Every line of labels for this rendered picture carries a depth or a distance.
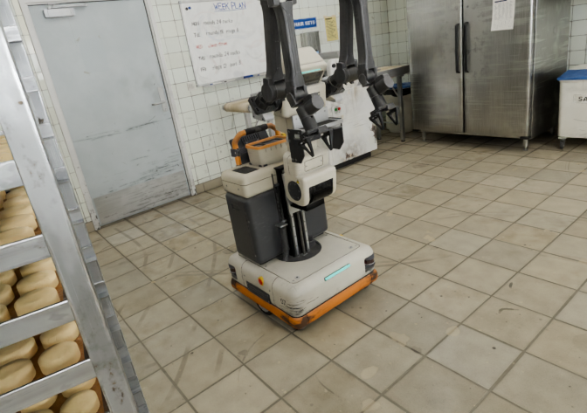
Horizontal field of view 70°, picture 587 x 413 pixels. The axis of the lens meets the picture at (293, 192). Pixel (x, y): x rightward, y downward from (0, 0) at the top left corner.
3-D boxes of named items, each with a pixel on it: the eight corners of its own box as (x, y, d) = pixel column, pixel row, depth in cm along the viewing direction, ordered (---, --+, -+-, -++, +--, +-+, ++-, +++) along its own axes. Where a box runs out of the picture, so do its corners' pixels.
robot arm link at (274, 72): (272, -18, 165) (252, -17, 159) (295, -18, 155) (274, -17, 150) (279, 95, 185) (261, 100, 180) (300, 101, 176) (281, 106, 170)
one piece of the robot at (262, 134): (236, 179, 240) (220, 142, 240) (284, 161, 259) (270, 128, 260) (244, 174, 230) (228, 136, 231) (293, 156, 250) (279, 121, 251)
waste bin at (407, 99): (430, 126, 612) (428, 79, 590) (407, 134, 582) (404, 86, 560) (399, 124, 653) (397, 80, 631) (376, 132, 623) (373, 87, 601)
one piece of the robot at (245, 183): (238, 271, 255) (209, 137, 227) (306, 237, 285) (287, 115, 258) (271, 291, 229) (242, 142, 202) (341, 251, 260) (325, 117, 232)
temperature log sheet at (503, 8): (514, 28, 403) (514, -6, 393) (513, 29, 402) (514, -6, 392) (492, 31, 420) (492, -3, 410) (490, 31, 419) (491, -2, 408)
